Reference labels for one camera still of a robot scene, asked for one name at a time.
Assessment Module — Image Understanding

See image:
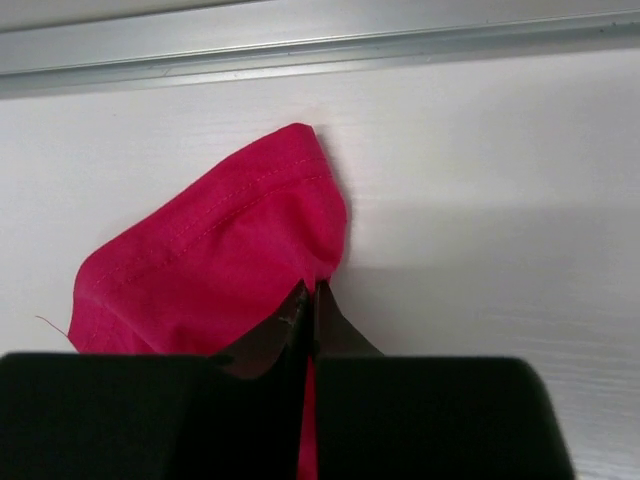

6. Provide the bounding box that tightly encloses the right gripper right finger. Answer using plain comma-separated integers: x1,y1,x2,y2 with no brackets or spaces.
314,283,575,479

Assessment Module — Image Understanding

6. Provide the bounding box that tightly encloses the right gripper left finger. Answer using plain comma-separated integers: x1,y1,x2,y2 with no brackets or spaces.
1,284,309,479

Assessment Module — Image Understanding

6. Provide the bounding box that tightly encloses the red t-shirt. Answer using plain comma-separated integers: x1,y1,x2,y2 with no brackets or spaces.
68,123,347,479

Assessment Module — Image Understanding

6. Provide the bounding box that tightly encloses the aluminium table edge rail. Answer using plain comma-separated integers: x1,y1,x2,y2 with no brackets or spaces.
1,1,639,98

